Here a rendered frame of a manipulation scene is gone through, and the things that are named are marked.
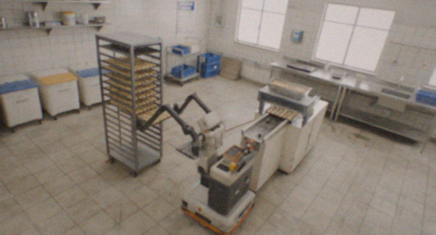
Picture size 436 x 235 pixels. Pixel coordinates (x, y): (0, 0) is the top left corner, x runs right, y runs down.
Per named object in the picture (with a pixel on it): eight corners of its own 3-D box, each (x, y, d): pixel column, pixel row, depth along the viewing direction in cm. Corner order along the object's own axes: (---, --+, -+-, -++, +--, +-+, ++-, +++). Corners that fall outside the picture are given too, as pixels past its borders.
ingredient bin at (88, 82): (88, 112, 525) (83, 74, 492) (72, 101, 559) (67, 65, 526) (113, 105, 564) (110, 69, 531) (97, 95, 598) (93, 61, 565)
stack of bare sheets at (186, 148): (200, 136, 483) (200, 135, 481) (218, 145, 462) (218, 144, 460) (176, 149, 438) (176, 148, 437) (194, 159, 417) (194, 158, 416)
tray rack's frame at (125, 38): (163, 161, 401) (164, 39, 325) (135, 178, 362) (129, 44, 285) (134, 145, 432) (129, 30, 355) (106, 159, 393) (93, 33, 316)
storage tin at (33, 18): (37, 24, 462) (35, 11, 453) (42, 26, 453) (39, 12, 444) (26, 25, 450) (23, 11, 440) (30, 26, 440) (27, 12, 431)
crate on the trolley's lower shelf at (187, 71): (184, 70, 760) (184, 63, 752) (195, 73, 744) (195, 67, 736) (171, 75, 716) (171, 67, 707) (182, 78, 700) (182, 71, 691)
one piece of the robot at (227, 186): (248, 197, 328) (259, 139, 293) (224, 226, 287) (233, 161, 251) (225, 186, 345) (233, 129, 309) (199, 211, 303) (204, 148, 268)
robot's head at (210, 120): (222, 121, 293) (215, 110, 293) (210, 128, 277) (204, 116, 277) (213, 126, 302) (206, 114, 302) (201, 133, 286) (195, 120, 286)
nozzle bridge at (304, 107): (264, 105, 423) (268, 84, 408) (310, 120, 387) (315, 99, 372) (255, 111, 398) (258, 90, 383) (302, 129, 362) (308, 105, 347)
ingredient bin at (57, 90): (53, 122, 477) (45, 82, 445) (37, 110, 511) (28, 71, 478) (83, 114, 517) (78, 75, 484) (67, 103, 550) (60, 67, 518)
